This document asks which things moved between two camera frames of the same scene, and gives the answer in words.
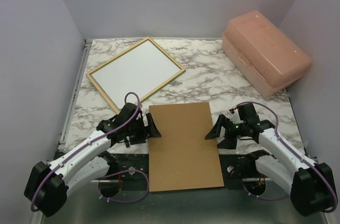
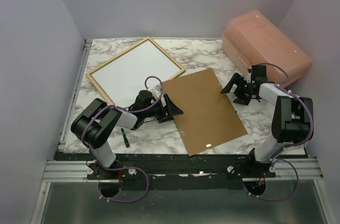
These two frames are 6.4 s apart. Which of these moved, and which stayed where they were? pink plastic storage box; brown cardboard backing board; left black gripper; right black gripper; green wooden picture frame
Moved: left black gripper; brown cardboard backing board; right black gripper
Stayed: pink plastic storage box; green wooden picture frame
